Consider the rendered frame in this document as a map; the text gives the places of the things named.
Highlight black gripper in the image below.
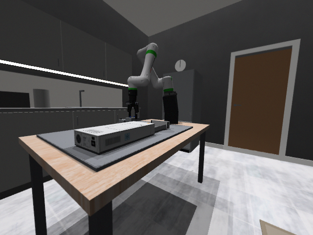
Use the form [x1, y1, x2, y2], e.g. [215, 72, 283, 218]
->
[127, 95, 139, 119]

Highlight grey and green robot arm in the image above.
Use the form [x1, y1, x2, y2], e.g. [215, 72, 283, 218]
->
[127, 43, 177, 96]

